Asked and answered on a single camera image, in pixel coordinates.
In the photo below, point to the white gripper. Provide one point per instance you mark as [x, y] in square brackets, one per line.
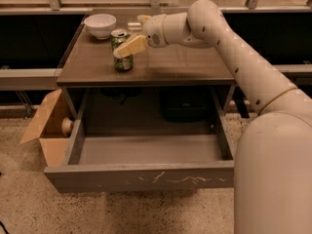
[154, 29]

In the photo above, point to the green soda can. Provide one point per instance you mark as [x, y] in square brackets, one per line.
[122, 61]

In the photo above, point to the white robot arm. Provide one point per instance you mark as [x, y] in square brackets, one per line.
[273, 158]

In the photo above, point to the grey cabinet with glass top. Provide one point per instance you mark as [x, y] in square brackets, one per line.
[146, 65]

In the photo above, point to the open grey top drawer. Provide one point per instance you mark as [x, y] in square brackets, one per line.
[130, 147]

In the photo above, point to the white ceramic bowl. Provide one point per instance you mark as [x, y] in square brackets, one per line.
[100, 25]

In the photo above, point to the black bag under cabinet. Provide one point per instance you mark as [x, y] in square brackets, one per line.
[185, 104]

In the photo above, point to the tape roll in box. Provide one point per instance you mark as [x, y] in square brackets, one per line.
[67, 127]

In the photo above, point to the open cardboard box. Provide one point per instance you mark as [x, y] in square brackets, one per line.
[46, 127]

